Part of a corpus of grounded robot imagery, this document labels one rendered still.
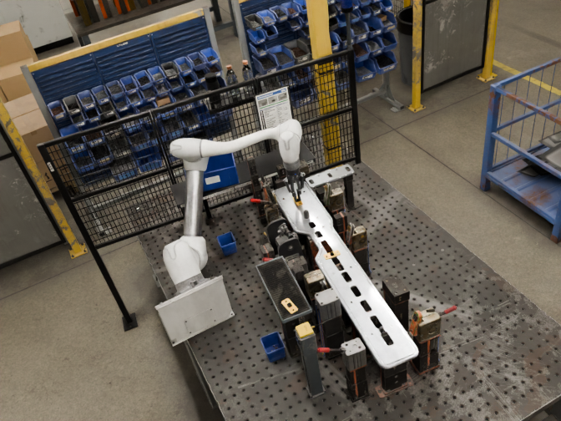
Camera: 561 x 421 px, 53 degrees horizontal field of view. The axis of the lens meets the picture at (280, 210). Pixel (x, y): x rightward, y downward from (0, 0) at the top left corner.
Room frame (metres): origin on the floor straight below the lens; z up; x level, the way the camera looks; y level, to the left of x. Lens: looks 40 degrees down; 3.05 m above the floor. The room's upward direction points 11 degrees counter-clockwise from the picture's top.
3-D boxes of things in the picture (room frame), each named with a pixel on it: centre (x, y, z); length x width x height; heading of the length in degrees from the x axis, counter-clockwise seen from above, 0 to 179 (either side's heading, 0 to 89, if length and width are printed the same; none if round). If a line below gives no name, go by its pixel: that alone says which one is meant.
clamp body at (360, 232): (2.13, -0.37, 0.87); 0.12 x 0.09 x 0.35; 103
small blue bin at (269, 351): (1.73, 0.16, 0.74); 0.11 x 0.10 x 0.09; 13
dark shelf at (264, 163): (2.86, 0.19, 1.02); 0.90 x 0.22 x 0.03; 103
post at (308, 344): (1.48, 0.00, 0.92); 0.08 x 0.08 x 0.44; 13
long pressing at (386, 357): (2.02, -0.23, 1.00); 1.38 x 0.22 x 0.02; 13
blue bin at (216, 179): (2.82, 0.37, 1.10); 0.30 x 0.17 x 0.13; 94
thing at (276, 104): (3.05, -0.08, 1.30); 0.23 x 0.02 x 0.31; 103
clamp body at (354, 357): (1.42, -0.19, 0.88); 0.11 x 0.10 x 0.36; 103
